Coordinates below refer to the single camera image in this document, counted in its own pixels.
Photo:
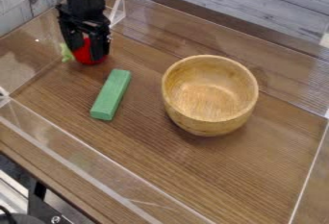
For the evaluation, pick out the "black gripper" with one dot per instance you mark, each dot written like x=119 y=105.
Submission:
x=83 y=15

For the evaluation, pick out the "red plush tomato toy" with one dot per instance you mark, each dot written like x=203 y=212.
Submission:
x=79 y=55

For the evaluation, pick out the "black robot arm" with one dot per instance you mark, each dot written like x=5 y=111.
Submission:
x=84 y=28

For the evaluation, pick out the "green rectangular block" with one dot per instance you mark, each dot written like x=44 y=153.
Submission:
x=108 y=98

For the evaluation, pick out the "wooden bowl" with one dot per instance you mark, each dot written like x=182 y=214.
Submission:
x=210 y=94

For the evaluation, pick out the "clear acrylic tray wall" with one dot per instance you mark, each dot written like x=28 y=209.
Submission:
x=99 y=185

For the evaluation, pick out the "black table frame bracket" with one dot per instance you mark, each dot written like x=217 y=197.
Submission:
x=40 y=209

